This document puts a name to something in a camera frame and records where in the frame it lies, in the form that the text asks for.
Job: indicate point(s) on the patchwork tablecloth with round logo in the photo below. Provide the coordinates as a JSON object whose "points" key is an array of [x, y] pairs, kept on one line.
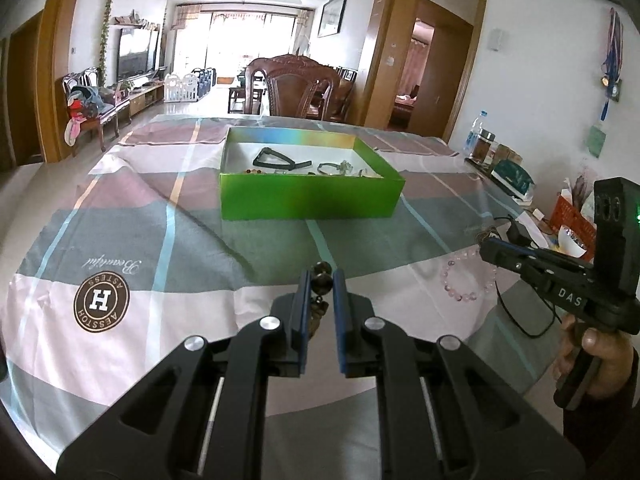
{"points": [[150, 220]]}

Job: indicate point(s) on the silver framed armchair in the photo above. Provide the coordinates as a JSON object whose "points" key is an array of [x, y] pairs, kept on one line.
{"points": [[102, 115]]}

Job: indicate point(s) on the orange basket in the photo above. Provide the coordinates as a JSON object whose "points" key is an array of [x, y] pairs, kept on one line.
{"points": [[570, 212]]}

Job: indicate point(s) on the pile of clothes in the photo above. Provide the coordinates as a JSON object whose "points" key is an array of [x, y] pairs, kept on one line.
{"points": [[80, 105]]}

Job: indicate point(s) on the carved wooden dining chair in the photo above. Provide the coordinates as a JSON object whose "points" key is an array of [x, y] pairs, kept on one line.
{"points": [[295, 90]]}

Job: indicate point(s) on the plastic water bottle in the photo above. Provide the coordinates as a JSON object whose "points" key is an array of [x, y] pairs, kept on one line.
{"points": [[474, 130]]}

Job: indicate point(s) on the white wall box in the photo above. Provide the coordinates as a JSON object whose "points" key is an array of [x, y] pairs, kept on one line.
{"points": [[495, 40]]}

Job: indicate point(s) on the framed wall picture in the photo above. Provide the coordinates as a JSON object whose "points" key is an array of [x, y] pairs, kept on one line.
{"points": [[332, 12]]}

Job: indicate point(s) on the wooden television cabinet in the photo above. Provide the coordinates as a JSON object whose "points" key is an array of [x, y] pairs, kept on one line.
{"points": [[144, 95]]}

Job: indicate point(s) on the green wall card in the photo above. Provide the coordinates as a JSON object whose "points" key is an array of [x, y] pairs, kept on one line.
{"points": [[595, 140]]}

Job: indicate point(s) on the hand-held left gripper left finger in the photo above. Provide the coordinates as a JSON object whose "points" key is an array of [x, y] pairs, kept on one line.
{"points": [[300, 305]]}

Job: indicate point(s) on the person's right hand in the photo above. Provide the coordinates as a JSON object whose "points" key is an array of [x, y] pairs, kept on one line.
{"points": [[610, 360]]}

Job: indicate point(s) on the green leaf garland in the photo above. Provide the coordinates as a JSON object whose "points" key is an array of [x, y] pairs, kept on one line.
{"points": [[107, 25]]}

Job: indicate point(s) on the blue baby fence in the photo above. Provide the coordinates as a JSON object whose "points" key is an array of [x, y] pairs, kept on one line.
{"points": [[206, 81]]}

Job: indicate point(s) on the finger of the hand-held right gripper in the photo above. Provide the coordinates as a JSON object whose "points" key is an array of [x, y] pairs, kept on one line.
{"points": [[555, 256], [505, 257]]}

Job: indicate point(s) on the white baby fence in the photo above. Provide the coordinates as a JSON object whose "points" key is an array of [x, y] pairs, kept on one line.
{"points": [[181, 86]]}

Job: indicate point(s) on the hanging medals with ribbons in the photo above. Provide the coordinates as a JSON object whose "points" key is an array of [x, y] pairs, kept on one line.
{"points": [[612, 60]]}

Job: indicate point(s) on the glass jar with metal lid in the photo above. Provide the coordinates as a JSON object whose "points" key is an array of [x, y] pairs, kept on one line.
{"points": [[485, 149]]}

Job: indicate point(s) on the person's right forearm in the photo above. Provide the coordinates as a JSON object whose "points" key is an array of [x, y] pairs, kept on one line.
{"points": [[610, 427]]}

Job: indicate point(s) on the green cardboard box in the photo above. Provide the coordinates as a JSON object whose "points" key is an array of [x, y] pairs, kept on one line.
{"points": [[310, 197]]}

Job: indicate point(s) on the green tissue box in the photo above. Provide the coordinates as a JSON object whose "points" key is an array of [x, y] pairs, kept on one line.
{"points": [[512, 177]]}

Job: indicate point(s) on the flat screen television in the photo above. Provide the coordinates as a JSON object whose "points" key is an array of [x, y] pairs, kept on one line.
{"points": [[137, 52]]}

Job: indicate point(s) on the black power adapter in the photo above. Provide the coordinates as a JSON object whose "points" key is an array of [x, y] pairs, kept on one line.
{"points": [[520, 230]]}

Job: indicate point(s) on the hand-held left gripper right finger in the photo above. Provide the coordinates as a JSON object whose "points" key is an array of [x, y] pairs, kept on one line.
{"points": [[339, 310]]}

